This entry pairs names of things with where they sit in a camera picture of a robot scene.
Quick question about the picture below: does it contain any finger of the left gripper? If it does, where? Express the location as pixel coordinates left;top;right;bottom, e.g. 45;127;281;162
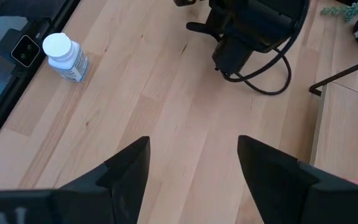
185;21;222;41
173;0;197;7

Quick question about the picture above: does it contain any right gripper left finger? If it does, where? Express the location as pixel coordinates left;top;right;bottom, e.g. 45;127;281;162
53;136;151;224

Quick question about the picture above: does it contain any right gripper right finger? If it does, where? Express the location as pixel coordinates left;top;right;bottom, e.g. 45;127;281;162
237;135;320;224

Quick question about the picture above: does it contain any white medicine bottle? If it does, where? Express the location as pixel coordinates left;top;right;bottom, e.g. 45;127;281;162
42;32;90;83

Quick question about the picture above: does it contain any black table edge beam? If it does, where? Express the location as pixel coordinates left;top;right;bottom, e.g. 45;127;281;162
0;0;82;159

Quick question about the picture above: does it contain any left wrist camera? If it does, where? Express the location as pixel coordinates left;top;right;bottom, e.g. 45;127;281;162
212;39;256;76

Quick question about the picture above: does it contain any black left camera cable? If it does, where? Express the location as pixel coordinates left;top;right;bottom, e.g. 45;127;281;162
221;0;311;96

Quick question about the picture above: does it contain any wooden shelf black metal frame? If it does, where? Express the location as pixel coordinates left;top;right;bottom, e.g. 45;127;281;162
308;54;358;183

